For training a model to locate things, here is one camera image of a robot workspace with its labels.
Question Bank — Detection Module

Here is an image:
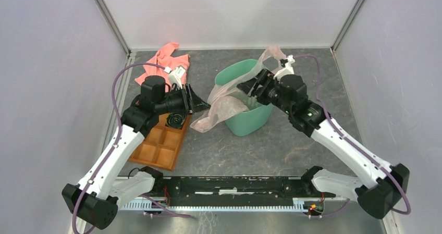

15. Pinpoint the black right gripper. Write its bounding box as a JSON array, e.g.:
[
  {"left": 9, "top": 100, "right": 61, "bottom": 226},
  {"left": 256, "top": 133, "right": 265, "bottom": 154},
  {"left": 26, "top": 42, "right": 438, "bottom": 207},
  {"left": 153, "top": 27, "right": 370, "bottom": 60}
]
[{"left": 237, "top": 68, "right": 293, "bottom": 115}]

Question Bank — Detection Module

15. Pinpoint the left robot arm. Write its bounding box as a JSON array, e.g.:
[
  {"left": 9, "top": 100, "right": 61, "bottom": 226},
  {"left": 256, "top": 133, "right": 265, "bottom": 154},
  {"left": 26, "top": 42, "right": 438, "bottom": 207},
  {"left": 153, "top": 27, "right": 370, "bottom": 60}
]
[{"left": 62, "top": 76, "right": 210, "bottom": 230}]

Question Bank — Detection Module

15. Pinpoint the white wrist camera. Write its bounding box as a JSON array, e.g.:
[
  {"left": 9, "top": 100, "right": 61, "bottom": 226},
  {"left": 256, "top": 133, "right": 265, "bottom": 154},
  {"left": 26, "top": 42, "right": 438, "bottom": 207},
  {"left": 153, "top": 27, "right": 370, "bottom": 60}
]
[
  {"left": 274, "top": 55, "right": 295, "bottom": 81},
  {"left": 164, "top": 65, "right": 187, "bottom": 89}
]

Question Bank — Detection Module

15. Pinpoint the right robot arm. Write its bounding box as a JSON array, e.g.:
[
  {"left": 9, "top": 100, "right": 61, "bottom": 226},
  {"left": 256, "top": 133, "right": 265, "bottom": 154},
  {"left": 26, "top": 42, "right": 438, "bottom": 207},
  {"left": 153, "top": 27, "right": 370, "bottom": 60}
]
[{"left": 236, "top": 69, "right": 411, "bottom": 219}]

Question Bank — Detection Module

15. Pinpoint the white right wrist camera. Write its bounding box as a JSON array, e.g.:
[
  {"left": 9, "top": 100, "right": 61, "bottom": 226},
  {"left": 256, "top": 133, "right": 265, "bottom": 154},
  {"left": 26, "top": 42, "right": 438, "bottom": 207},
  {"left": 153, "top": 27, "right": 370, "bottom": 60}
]
[{"left": 274, "top": 55, "right": 295, "bottom": 81}]

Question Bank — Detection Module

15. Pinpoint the salmon pink cloth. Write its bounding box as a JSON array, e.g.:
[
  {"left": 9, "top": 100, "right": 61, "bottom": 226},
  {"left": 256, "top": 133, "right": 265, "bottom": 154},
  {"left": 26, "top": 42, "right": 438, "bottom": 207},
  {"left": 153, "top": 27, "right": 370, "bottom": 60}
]
[{"left": 134, "top": 42, "right": 190, "bottom": 85}]

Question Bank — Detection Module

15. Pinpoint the orange wooden divided tray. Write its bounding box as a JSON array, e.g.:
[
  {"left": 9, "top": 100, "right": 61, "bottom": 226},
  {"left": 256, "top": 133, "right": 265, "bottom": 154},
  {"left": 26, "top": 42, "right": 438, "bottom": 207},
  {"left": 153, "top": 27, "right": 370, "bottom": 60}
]
[{"left": 128, "top": 114, "right": 191, "bottom": 171}]

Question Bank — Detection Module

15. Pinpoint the green plastic trash bin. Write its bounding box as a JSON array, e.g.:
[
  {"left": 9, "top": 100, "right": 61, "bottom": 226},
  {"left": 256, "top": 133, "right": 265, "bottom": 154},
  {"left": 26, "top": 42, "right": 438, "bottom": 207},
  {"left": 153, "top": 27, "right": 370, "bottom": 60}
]
[{"left": 215, "top": 59, "right": 274, "bottom": 137}]

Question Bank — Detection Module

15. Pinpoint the pink plastic trash bag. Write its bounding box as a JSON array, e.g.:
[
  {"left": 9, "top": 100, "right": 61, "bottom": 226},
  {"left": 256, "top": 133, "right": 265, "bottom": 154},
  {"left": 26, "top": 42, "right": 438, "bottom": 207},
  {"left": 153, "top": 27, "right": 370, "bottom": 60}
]
[{"left": 190, "top": 46, "right": 287, "bottom": 133}]

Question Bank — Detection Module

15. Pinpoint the blue yellow rolled tie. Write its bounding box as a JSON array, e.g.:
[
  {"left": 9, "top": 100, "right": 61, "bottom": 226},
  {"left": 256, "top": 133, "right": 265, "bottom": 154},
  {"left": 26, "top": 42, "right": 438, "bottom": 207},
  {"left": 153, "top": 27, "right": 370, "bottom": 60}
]
[{"left": 165, "top": 113, "right": 187, "bottom": 129}]

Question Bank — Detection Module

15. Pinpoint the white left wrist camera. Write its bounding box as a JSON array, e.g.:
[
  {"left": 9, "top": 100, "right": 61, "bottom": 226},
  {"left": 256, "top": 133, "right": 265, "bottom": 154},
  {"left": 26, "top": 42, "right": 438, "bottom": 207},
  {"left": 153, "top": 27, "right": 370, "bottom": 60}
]
[{"left": 164, "top": 65, "right": 187, "bottom": 89}]

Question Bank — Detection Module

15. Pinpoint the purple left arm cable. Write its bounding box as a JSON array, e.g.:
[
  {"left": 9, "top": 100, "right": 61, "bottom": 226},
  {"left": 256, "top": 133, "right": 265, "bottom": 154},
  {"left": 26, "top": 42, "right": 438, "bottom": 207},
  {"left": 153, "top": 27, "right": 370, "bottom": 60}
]
[{"left": 71, "top": 62, "right": 166, "bottom": 234}]

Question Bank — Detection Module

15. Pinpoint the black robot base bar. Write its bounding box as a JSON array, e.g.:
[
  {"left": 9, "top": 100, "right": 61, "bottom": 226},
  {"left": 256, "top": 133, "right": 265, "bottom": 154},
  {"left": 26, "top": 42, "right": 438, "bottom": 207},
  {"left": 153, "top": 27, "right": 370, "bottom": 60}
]
[{"left": 148, "top": 176, "right": 335, "bottom": 207}]

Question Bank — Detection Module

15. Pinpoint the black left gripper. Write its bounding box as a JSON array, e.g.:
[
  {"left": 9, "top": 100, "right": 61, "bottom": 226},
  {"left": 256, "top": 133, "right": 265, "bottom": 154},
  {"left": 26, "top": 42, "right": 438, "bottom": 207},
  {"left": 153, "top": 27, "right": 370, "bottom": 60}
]
[{"left": 155, "top": 83, "right": 212, "bottom": 116}]

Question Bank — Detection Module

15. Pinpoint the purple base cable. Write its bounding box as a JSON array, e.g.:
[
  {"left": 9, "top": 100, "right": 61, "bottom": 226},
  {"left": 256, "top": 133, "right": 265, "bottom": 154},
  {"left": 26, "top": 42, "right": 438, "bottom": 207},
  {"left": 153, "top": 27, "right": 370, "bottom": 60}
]
[{"left": 140, "top": 196, "right": 194, "bottom": 223}]

